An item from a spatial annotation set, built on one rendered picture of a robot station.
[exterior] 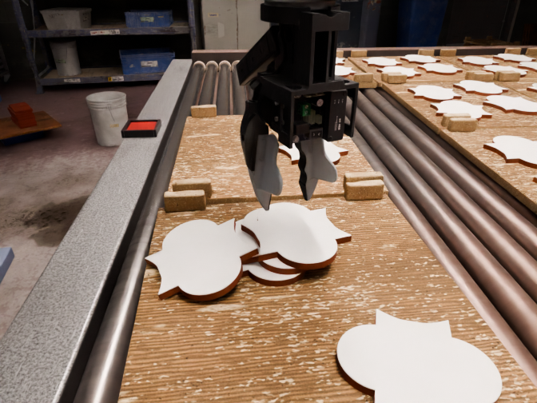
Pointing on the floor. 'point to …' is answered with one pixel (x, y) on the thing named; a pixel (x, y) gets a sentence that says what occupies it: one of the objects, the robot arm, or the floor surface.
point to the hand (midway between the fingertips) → (284, 192)
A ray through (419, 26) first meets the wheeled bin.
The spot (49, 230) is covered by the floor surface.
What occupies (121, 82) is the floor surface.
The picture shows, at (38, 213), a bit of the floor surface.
